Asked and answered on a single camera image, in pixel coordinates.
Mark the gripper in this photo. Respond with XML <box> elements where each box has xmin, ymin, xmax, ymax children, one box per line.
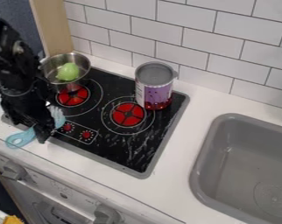
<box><xmin>0</xmin><ymin>81</ymin><xmax>59</xmax><ymax>144</ymax></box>

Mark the toy stove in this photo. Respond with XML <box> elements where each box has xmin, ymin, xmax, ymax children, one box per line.
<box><xmin>0</xmin><ymin>66</ymin><xmax>192</xmax><ymax>179</ymax></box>

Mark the yellow toy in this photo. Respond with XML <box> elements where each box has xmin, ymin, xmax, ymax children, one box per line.
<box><xmin>2</xmin><ymin>214</ymin><xmax>27</xmax><ymax>224</ymax></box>

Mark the light blue comb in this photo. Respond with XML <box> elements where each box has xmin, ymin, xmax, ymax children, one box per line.
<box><xmin>5</xmin><ymin>105</ymin><xmax>67</xmax><ymax>150</ymax></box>

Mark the silver pot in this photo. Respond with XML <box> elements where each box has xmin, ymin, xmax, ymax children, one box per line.
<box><xmin>38</xmin><ymin>52</ymin><xmax>94</xmax><ymax>94</ymax></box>

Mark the toy sink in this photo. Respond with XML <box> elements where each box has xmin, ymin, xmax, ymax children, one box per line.
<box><xmin>187</xmin><ymin>112</ymin><xmax>282</xmax><ymax>224</ymax></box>

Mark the wooden board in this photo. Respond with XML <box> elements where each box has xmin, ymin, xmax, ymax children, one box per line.
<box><xmin>27</xmin><ymin>0</ymin><xmax>76</xmax><ymax>58</ymax></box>

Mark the purple can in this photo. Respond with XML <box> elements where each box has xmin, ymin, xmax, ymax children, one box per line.
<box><xmin>133</xmin><ymin>60</ymin><xmax>180</xmax><ymax>111</ymax></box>

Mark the green toy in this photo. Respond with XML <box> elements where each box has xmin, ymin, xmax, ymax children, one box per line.
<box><xmin>54</xmin><ymin>61</ymin><xmax>81</xmax><ymax>82</ymax></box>

